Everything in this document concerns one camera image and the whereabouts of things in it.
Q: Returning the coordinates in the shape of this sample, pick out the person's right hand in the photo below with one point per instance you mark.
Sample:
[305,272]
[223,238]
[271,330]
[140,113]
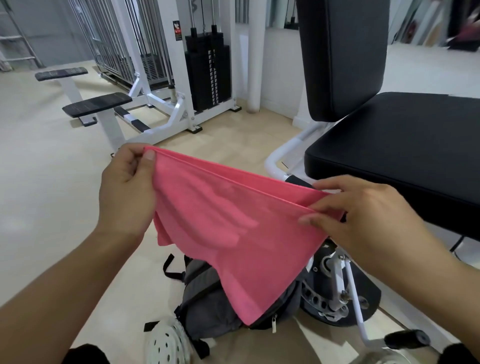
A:
[378,221]

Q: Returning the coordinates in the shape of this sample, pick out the person's left hand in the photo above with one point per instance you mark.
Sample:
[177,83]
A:
[125,195]

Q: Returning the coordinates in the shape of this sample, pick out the pink towel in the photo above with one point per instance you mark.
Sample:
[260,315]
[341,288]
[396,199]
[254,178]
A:
[240,232]

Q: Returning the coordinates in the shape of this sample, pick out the grey backpack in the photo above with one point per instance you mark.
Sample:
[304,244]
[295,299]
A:
[210,307]

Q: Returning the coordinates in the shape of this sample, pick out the person's left forearm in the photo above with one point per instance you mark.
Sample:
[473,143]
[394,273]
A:
[56,296]

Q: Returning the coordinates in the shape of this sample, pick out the person's white right shoe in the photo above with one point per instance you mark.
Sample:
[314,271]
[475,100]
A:
[390,357]

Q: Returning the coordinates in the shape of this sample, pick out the person's white shoe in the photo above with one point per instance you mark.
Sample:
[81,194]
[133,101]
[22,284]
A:
[167,343]
[390,357]

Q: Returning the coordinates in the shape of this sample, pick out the person's white left shoe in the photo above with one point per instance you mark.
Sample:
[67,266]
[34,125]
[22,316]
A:
[167,343]

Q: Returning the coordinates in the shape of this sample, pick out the person's black shorts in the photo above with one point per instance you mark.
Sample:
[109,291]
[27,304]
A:
[86,355]

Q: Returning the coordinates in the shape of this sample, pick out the black seat pad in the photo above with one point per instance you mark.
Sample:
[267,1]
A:
[405,150]

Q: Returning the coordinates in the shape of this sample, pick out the black bench pad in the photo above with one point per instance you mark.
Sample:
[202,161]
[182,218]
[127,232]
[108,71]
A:
[62,74]
[97,105]

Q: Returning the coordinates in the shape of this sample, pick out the white lever with black grip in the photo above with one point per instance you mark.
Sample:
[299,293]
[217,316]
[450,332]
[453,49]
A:
[407,339]

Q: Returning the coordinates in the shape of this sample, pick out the black weight stack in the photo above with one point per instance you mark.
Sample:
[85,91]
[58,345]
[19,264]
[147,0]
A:
[206,71]

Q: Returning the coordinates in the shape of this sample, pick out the grey metal railing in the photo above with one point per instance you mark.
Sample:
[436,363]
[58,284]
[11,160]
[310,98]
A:
[112,45]

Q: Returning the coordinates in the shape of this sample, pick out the black backrest pad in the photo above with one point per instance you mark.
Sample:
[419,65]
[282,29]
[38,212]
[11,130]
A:
[337,60]

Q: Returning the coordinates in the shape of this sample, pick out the grey metal ladder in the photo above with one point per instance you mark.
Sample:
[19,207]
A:
[22,37]

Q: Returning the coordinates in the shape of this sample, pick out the white vertical pipe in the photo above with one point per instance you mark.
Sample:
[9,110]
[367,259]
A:
[257,56]

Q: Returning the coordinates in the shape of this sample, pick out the white weight machine frame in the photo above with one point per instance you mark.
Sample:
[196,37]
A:
[180,112]

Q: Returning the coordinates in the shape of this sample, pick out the wall mirror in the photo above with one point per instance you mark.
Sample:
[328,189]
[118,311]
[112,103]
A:
[420,22]

